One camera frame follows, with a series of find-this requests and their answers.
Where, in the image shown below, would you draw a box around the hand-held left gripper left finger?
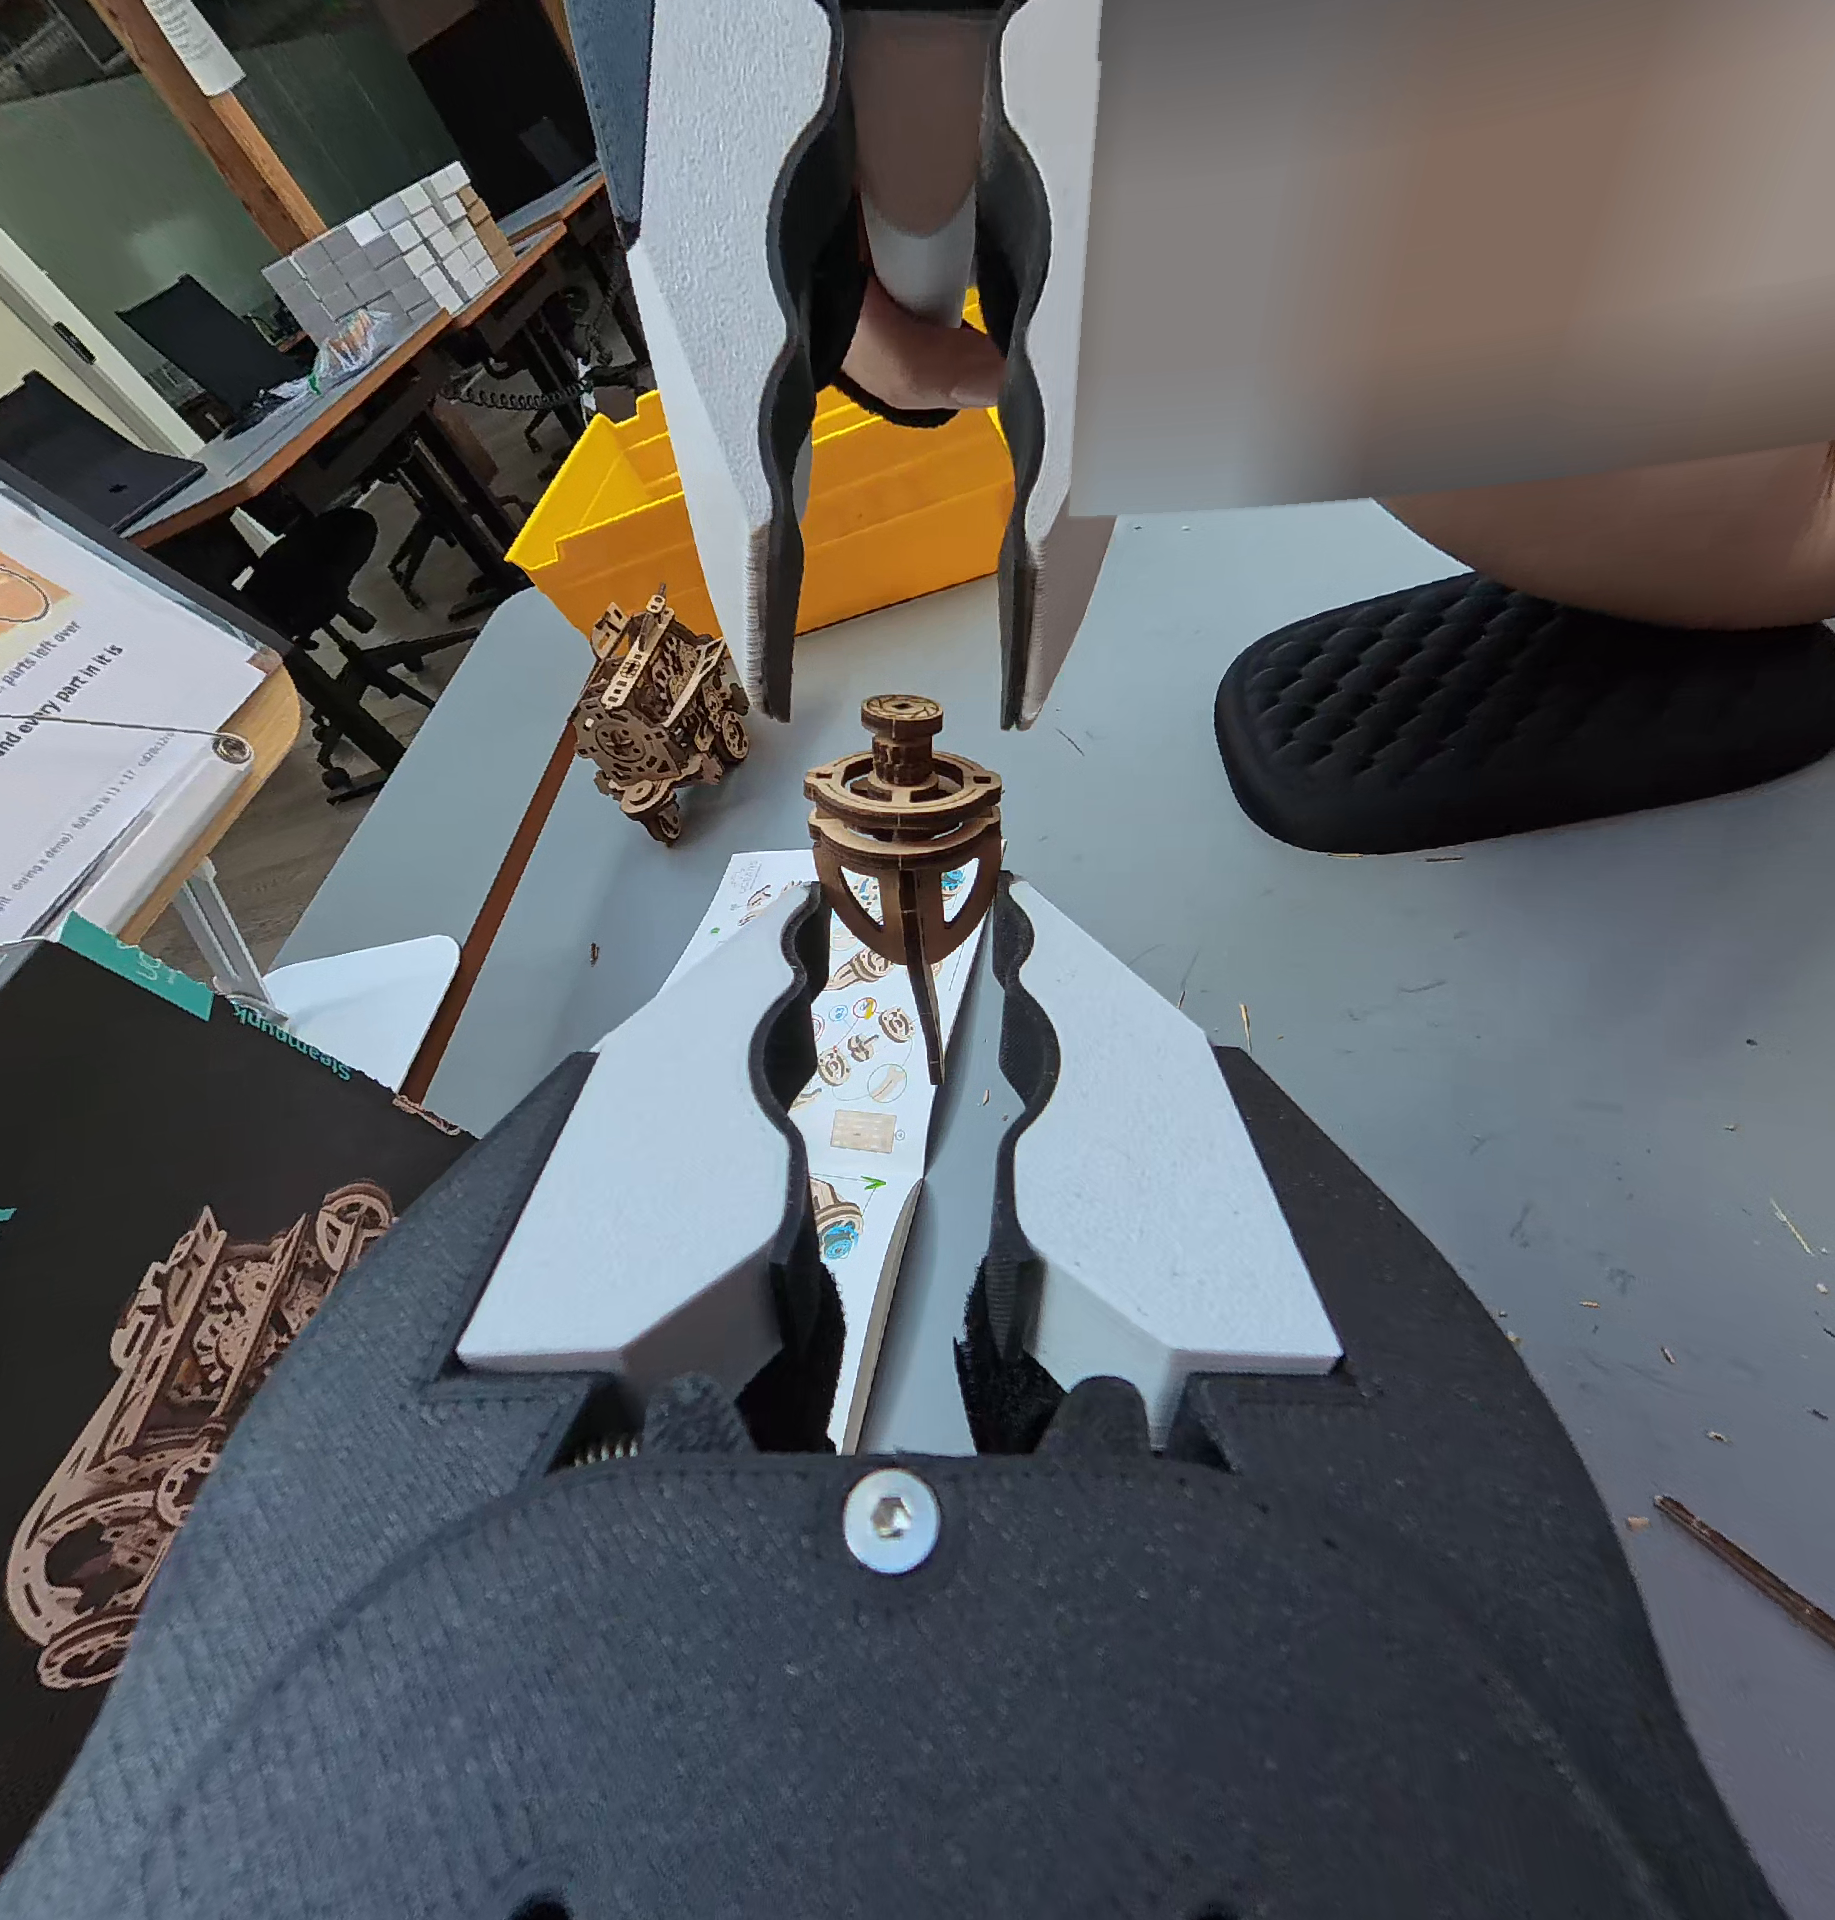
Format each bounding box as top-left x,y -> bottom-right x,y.
455,886 -> 831,1413

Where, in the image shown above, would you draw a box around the round wooden model assembly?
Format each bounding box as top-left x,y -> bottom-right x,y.
802,693 -> 1006,1088

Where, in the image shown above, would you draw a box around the person's right hand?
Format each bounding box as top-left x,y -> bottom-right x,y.
839,277 -> 1009,419

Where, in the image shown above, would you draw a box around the long office desk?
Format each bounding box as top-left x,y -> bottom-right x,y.
122,180 -> 611,549

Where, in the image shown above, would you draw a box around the scattered wood splinters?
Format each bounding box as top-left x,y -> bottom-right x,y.
1187,976 -> 1835,1502

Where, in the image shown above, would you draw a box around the black model kit box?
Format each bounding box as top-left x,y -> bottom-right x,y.
0,916 -> 481,1892

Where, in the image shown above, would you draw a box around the clear bag of small parts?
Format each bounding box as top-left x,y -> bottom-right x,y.
309,304 -> 401,390

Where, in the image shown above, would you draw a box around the person's right forearm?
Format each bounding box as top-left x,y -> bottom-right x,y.
1382,440 -> 1835,635

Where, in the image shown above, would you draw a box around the illustrated instruction booklet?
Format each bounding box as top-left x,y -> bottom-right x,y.
659,847 -> 995,1458

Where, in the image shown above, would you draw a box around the black laptop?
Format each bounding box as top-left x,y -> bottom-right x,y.
0,376 -> 205,534

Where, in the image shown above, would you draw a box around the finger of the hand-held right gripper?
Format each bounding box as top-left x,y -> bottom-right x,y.
981,0 -> 1115,735
618,0 -> 869,724

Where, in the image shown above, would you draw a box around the acrylic sign holder with sheet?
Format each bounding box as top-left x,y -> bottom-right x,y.
0,436 -> 296,963

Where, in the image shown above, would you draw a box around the black coiled cable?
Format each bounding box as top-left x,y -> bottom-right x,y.
453,359 -> 619,413

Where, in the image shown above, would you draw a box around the wooden board with instruction sheet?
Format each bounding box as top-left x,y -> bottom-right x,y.
107,660 -> 306,963

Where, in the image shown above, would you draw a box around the black office chair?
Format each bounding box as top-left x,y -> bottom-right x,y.
113,274 -> 306,413
203,501 -> 475,798

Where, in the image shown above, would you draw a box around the yellow plastic bin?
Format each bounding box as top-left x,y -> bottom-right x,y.
503,285 -> 1015,638

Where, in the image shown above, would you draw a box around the wooden post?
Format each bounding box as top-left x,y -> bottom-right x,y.
90,0 -> 334,257

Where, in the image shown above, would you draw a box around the stack of white boxes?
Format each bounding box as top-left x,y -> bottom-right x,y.
261,163 -> 511,350

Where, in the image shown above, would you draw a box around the wooden mechanical vehicle model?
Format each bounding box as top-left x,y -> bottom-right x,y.
567,589 -> 754,847

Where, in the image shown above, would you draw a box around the thin brown wooden stick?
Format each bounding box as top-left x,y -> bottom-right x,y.
1652,1492 -> 1835,1684

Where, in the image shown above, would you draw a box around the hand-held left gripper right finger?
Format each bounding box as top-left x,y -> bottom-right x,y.
964,875 -> 1346,1445

